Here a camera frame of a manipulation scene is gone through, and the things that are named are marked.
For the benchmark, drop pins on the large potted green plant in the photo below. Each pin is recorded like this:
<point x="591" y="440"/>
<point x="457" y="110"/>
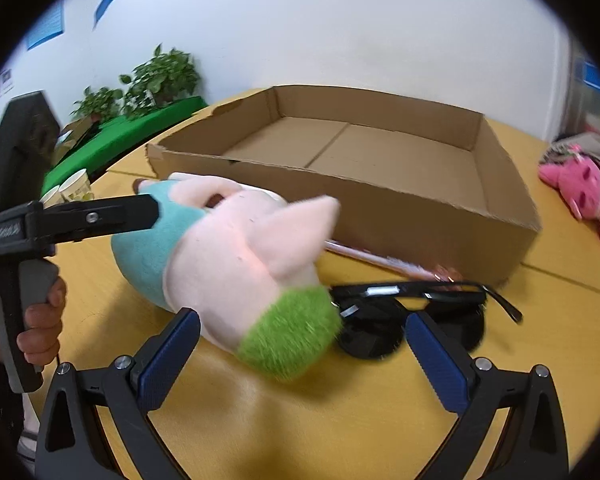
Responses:
<point x="162" y="77"/>

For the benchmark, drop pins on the bright pink plush toy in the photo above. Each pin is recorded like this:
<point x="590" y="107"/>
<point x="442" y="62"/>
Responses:
<point x="585" y="185"/>

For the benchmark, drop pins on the printed paper cup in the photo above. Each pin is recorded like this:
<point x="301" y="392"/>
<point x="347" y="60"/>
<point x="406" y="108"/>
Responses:
<point x="77" y="187"/>
<point x="51" y="196"/>

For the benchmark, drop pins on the small potted green plant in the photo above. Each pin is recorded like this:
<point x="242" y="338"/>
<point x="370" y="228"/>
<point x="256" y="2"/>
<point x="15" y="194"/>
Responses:
<point x="97" y="102"/>

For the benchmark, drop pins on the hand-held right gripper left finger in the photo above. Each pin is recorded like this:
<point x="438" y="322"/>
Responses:
<point x="167" y="355"/>

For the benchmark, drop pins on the person's left hand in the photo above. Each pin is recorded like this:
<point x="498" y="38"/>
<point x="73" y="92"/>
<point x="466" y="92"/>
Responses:
<point x="42" y="332"/>

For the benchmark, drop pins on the brown cardboard box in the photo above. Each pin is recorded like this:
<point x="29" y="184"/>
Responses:
<point x="390" y="210"/>

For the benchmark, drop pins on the black sunglasses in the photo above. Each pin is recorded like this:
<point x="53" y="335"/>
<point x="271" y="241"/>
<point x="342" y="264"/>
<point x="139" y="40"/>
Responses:
<point x="370" y="335"/>

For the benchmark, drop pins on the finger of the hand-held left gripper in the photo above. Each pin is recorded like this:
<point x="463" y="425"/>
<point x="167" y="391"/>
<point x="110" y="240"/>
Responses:
<point x="115" y="215"/>

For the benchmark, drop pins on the blue wall poster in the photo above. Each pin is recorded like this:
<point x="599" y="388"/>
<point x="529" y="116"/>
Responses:
<point x="45" y="27"/>

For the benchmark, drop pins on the small brown box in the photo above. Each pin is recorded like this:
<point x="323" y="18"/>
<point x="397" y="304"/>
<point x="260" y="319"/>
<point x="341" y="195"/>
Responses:
<point x="77" y="132"/>

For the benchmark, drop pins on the pink pig plush toy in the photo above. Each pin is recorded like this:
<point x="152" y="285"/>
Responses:
<point x="220" y="260"/>

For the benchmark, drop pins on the pink pen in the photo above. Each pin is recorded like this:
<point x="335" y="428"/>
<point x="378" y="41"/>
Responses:
<point x="380" y="260"/>

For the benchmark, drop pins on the blue window banner decal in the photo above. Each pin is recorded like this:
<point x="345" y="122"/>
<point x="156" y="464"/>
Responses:
<point x="595" y="77"/>

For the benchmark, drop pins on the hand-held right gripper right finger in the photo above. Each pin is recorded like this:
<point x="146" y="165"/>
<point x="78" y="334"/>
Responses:
<point x="437" y="360"/>

